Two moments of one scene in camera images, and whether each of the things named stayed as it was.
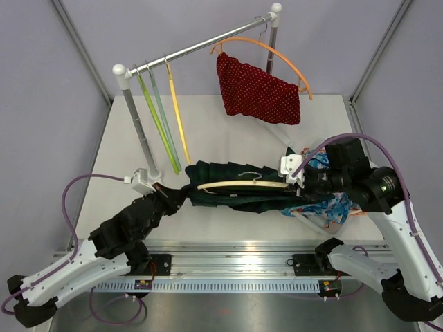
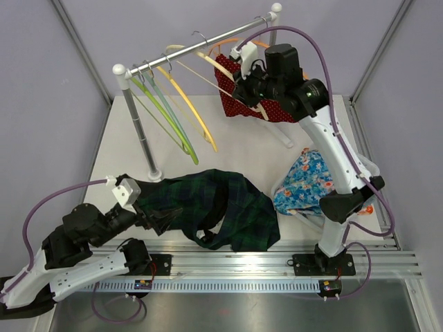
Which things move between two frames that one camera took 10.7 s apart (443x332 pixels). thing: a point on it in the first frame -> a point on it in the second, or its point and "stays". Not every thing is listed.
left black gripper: (173, 198) -> (162, 219)
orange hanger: (269, 44) stays
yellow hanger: (178, 109) -> (205, 128)
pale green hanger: (165, 118) -> (150, 79)
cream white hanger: (254, 183) -> (216, 65)
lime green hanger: (159, 122) -> (164, 112)
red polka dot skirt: (253, 92) stays
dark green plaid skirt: (260, 199) -> (219, 209)
